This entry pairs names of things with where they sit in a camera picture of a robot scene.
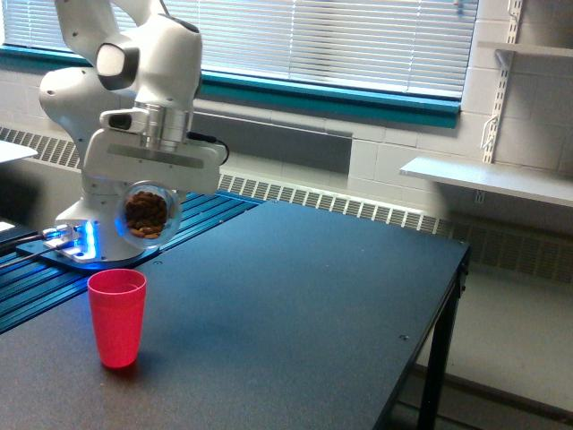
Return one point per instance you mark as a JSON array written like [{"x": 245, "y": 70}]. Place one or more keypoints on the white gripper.
[{"x": 151, "y": 144}]

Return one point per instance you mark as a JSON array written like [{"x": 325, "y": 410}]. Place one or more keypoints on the clear plastic cup with nuts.
[{"x": 147, "y": 214}]

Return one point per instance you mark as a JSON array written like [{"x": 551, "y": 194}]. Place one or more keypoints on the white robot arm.
[{"x": 138, "y": 56}]

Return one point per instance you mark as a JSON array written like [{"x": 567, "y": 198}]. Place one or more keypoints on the white table at left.
[{"x": 12, "y": 151}]

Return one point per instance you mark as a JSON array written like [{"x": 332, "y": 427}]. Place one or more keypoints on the red plastic cup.
[{"x": 117, "y": 299}]

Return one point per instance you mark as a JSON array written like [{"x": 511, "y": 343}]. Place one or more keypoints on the white window blinds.
[{"x": 389, "y": 49}]

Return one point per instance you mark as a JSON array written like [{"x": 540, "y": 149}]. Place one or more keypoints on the black table leg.
[{"x": 438, "y": 358}]

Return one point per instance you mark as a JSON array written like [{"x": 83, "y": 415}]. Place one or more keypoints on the baseboard heater vent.
[{"x": 49, "y": 180}]

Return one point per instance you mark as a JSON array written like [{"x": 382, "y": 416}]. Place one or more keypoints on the white shelf rail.
[{"x": 504, "y": 56}]

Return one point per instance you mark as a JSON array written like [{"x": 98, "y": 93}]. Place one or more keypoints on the white lower wall shelf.
[{"x": 524, "y": 183}]

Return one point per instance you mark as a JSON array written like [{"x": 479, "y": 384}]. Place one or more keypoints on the white wall shelf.
[
  {"x": 524, "y": 183},
  {"x": 531, "y": 50}
]

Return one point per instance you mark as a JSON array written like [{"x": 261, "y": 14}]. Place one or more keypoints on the white upper wall shelf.
[{"x": 531, "y": 50}]

